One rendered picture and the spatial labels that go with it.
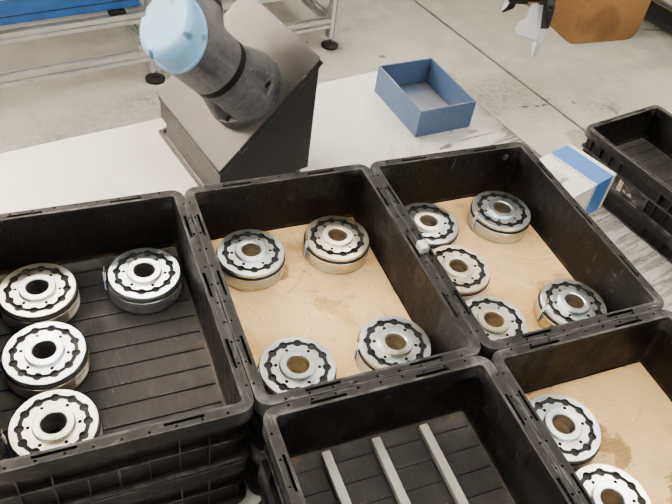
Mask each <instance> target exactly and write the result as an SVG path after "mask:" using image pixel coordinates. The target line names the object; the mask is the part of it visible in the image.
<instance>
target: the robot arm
mask: <svg viewBox="0 0 672 504"><path fill-rule="evenodd" d="M536 1H537V2H540V5H539V4H538V3H532V4H531V5H530V6H529V8H528V13H527V17H526V18H525V19H524V20H522V21H520V22H518V23H517V24H516V27H515V32H516V34H517V35H519V36H521V37H524V38H527V39H530V40H532V45H531V53H530V57H535V55H536V53H537V52H538V50H539V48H540V46H541V44H542V42H543V40H544V38H545V36H546V33H547V30H548V28H549V27H550V23H551V20H552V16H553V13H554V9H555V2H556V0H505V2H504V4H503V7H502V12H506V11H508V10H511V9H513V8H514V7H515V5H516V4H526V5H527V4H528V2H536ZM145 12H146V13H147V14H146V16H145V17H142V20H141V24H140V41H141V45H142V47H143V49H144V51H145V53H146V54H147V55H148V56H149V57H150V58H151V59H152V60H153V61H154V62H155V63H156V64H157V65H158V66H159V67H160V68H161V69H163V70H165V71H166V72H169V73H170V74H172V75H173V76H174V77H176V78H177V79H178V80H180V81H181V82H183V83H184V84H185V85H187V86H188V87H189V88H191V89H192V90H193V91H195V92H196V93H197V94H199V95H200V96H201V97H202V99H203V100H204V102H205V104H206V105H207V107H208V108H209V110H210V112H211V113H212V115H213V116H214V117H215V118H216V119H217V120H218V121H219V122H221V123H222V124H223V125H225V126H226V127H229V128H232V129H242V128H246V127H249V126H251V125H253V124H255V123H257V122H258V121H259V120H261V119H262V118H263V117H264V116H265V115H266V114H267V113H268V112H269V111H270V110H271V108H272V107H273V105H274V104H275V102H276V100H277V98H278V96H279V93H280V89H281V84H282V75H281V70H280V67H279V65H278V64H277V63H276V61H275V60H274V59H272V58H271V57H270V56H269V55H268V54H267V53H265V52H263V51H261V50H258V49H255V48H252V47H249V46H246V45H244V44H241V43H240V42H239V41H238V40H237V39H236V38H234V37H233V36H232V35H231V34H230V33H229V32H228V31H227V30H226V29H225V26H224V18H223V7H222V0H153V1H152V2H151V3H150V4H149V5H148V7H147V8H146V10H145Z"/></svg>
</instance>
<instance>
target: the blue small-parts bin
mask: <svg viewBox="0 0 672 504"><path fill-rule="evenodd" d="M374 91H375V93H376V94H377V95H378V96H379V97H380V98H381V99H382V100H383V102H384V103H385V104H386V105H387V106H388V107H389V108H390V110H391V111H392V112H393V113H394V114H395V115H396V116H397V117H398V119H399V120H400V121H401V122H402V123H403V124H404V125H405V126H406V128H407V129H408V130H409V131H410V132H411V133H412V134H413V136H414V137H420V136H425V135H430V134H435V133H440V132H445V131H451V130H456V129H461V128H466V127H469V126H470V122H471V119H472V115H473V112H474V109H475V105H476V102H477V101H476V100H475V99H474V98H473V97H472V96H471V95H470V94H469V93H468V92H467V91H466V90H465V89H464V88H463V87H462V86H461V85H460V84H458V83H457V82H456V81H455V80H454V79H453V78H452V77H451V76H450V75H449V74H448V73H447V72H446V71H445V70H444V69H443V68H442V67H441V66H440V65H439V64H438V63H437V62H436V61H435V60H434V59H433V58H425V59H419V60H412V61H405V62H399V63H392V64H385V65H379V67H378V73H377V79H376V84H375V90H374Z"/></svg>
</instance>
